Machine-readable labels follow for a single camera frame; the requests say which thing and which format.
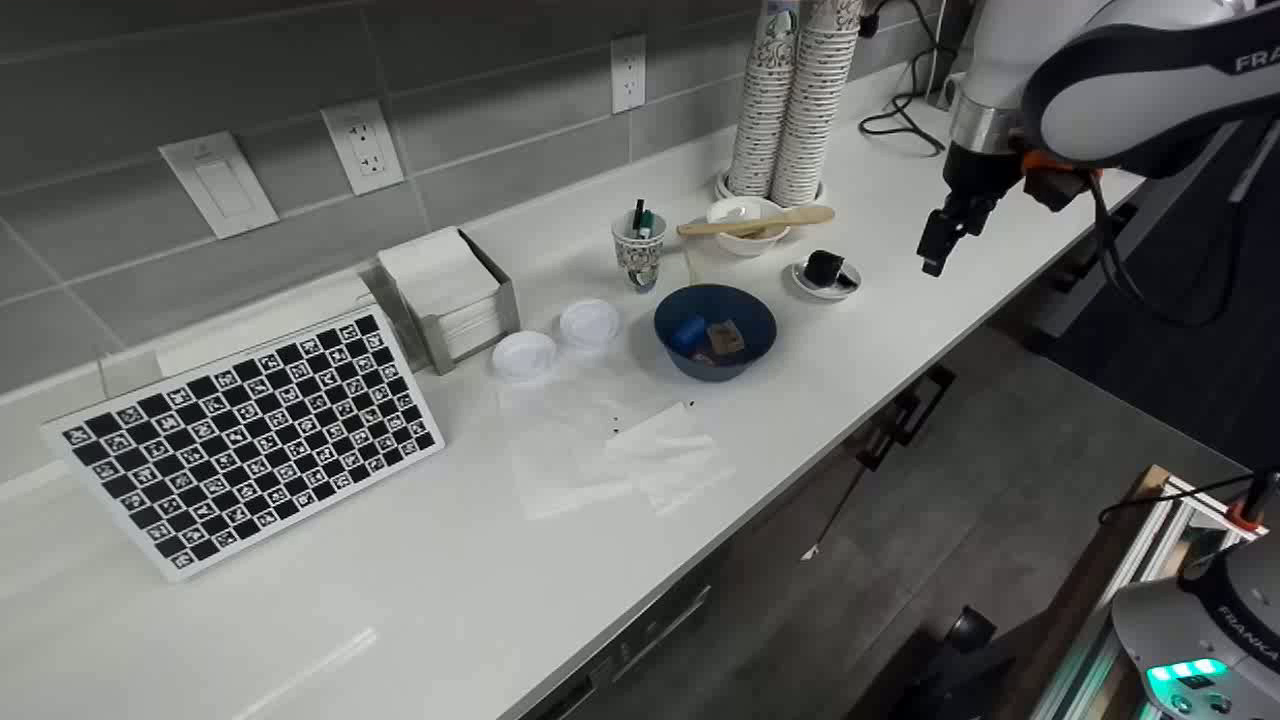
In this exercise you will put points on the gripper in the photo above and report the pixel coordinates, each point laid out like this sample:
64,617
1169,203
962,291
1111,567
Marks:
978,172

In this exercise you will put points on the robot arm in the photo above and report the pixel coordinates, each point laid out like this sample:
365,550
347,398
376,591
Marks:
1110,100

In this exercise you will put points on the black block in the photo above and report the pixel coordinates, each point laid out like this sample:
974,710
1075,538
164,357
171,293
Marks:
823,268

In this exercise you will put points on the white bowl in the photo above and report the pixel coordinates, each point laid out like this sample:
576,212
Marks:
752,243

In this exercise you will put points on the blue bowl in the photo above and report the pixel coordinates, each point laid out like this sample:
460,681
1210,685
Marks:
720,300

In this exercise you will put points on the brown block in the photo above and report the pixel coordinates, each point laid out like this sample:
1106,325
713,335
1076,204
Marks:
726,339

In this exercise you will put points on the blue cylinder plush block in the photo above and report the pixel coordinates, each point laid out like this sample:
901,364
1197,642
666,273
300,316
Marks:
688,336

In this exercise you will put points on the stack of paper cups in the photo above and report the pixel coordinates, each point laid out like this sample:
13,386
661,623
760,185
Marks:
760,110
815,110

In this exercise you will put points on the small white saucer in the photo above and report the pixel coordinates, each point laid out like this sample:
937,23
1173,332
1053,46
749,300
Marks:
815,291

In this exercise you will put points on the wooden spoon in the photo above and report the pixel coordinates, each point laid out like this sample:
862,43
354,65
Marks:
770,221

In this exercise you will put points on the green marker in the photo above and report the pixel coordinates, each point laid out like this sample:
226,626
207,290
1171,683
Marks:
647,224

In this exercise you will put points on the black marker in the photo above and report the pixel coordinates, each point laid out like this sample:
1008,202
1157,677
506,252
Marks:
637,215

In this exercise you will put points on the patterned paper cup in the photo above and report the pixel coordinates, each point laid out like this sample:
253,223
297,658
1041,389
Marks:
639,262

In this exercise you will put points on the white plastic lid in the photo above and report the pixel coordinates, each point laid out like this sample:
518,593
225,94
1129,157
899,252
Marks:
524,356
590,323

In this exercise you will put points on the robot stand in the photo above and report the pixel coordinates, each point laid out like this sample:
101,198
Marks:
1130,560

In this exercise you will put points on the white paper napkin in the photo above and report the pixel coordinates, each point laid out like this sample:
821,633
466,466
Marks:
670,455
560,470

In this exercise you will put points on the metal napkin holder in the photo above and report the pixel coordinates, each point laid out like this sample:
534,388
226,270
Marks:
500,310

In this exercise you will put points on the stack of white napkins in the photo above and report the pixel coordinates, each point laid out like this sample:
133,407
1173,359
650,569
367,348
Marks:
440,275

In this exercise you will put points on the black white calibration board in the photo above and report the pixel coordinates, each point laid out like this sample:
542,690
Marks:
250,440

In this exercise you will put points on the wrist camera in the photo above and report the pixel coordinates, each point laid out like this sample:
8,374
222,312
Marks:
1052,186

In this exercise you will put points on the white wall socket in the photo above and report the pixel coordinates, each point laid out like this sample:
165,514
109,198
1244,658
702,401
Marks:
363,146
628,73

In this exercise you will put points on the white switch plate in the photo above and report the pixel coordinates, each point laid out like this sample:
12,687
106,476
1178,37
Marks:
220,186

